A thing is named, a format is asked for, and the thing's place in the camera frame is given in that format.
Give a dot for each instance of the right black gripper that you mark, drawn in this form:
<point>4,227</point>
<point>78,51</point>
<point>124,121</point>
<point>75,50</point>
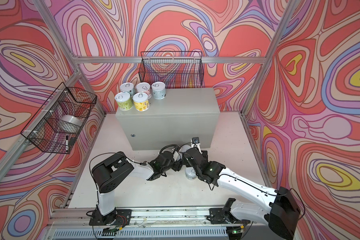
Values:
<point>185,161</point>

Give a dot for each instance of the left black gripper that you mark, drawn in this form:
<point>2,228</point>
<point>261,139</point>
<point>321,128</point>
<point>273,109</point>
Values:
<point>178,166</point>

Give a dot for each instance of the can blue green label front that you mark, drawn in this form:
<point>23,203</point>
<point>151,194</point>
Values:
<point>190,173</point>

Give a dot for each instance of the can yellow label front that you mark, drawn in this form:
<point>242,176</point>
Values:
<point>141,102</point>

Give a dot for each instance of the can green yellow label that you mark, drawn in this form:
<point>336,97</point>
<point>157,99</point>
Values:
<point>124,101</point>

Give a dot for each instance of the can blue label back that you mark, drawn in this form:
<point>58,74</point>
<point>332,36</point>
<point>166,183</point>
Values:
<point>159,90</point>

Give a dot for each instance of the can pink label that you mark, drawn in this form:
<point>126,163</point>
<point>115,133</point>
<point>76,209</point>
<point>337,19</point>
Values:
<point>184,148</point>
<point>144,88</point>

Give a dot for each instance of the can red label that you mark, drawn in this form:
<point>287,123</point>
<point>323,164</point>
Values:
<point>128,88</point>

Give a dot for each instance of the can plain lid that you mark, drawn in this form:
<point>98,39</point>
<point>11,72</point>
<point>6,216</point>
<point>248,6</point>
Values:
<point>177,156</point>

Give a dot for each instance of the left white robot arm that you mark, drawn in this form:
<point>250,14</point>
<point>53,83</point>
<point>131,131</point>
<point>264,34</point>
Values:
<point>111,172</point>

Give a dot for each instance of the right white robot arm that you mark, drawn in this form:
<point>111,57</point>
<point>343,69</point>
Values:
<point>277,208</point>

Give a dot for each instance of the can pink label back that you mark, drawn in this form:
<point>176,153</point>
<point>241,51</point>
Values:
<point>184,148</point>

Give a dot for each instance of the grey metal cabinet box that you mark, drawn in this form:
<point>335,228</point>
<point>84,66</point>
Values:
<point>182,115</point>

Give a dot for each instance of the black marker pen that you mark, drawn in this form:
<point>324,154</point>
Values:
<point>67,144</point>

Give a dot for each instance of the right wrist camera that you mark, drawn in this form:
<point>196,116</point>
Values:
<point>195,142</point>

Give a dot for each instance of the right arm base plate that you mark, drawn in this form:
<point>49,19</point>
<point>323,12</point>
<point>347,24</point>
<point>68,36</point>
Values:
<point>224,216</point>

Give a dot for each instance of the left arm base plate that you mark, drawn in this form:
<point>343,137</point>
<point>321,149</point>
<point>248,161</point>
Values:
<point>118,217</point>

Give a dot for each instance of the black wire basket back wall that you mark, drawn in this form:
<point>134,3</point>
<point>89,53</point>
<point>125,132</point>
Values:
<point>176,69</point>

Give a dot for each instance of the black wire basket wall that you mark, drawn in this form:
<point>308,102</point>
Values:
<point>176,69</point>
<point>67,110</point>

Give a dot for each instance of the black wire basket left wall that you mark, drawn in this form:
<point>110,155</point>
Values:
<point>67,110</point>

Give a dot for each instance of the aluminium rail front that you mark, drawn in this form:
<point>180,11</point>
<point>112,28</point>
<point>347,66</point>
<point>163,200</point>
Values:
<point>185,216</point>

